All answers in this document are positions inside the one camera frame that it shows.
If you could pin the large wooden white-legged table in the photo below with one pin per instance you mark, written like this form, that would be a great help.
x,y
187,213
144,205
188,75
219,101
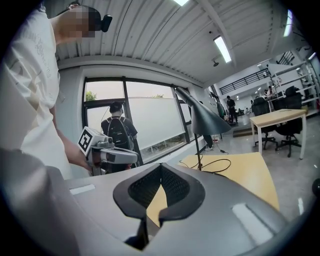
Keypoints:
x,y
277,116

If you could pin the black desk lamp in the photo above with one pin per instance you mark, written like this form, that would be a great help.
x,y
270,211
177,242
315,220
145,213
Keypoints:
x,y
207,117

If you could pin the person's left forearm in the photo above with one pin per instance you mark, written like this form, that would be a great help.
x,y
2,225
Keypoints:
x,y
72,150

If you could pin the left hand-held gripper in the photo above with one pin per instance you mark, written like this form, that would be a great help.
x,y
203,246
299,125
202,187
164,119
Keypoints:
x,y
86,141

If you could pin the small wooden side table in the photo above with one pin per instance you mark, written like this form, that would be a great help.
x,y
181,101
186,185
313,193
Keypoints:
x,y
250,175

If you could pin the black office chair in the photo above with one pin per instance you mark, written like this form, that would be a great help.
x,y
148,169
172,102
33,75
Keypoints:
x,y
291,97
260,105

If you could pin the long ceiling light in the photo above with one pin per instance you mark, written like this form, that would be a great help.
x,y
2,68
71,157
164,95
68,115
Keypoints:
x,y
288,22
222,48
181,2

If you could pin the black mezzanine railing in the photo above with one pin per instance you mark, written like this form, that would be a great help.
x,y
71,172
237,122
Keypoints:
x,y
245,82

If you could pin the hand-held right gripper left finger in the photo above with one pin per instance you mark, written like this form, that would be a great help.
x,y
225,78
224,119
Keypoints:
x,y
100,200

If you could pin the person's white t-shirt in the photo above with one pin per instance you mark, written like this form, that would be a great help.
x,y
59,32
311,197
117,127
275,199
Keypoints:
x,y
27,87

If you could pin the white storage shelving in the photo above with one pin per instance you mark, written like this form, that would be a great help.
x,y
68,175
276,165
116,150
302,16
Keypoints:
x,y
310,85

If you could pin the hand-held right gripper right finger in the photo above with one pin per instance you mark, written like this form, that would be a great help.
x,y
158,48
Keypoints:
x,y
220,212

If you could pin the black shell backpack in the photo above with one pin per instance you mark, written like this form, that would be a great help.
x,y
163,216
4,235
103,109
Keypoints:
x,y
117,135

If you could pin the black framed window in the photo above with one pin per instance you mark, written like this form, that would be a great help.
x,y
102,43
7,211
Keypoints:
x,y
155,120

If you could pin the person's left hand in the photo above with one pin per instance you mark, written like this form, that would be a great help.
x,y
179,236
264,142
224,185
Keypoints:
x,y
93,161

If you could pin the black head-worn camera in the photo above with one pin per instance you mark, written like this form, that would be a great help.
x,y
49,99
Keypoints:
x,y
106,23

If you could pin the black hanging ceiling fixture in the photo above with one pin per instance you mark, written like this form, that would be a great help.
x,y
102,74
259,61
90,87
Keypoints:
x,y
216,63

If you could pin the person's head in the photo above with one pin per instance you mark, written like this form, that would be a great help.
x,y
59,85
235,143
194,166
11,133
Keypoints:
x,y
75,22

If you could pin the wooden step platform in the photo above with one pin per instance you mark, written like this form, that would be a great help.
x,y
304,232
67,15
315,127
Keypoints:
x,y
241,131

